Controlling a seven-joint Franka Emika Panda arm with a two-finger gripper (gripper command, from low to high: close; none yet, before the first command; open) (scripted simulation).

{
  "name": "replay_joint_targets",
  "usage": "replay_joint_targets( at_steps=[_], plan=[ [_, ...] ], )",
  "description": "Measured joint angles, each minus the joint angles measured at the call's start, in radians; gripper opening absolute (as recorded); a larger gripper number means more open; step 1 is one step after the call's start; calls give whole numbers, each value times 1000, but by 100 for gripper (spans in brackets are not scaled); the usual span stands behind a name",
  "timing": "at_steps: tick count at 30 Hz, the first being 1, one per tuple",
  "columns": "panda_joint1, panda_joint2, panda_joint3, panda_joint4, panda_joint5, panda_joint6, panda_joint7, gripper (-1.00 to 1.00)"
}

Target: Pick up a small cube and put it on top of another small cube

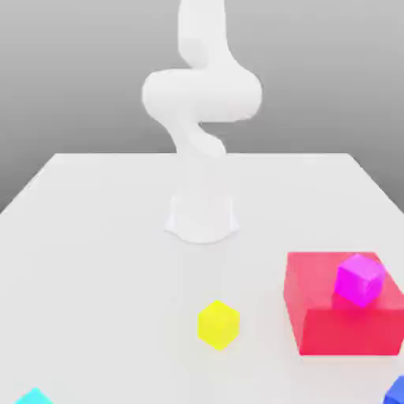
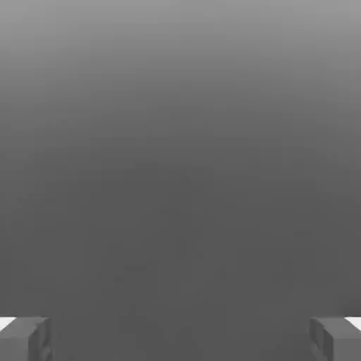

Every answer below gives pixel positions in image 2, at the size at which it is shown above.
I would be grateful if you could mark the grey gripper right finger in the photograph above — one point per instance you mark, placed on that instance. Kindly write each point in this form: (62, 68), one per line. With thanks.
(339, 339)

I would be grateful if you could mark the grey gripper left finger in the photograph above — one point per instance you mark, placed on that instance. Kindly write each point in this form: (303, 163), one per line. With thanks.
(19, 339)

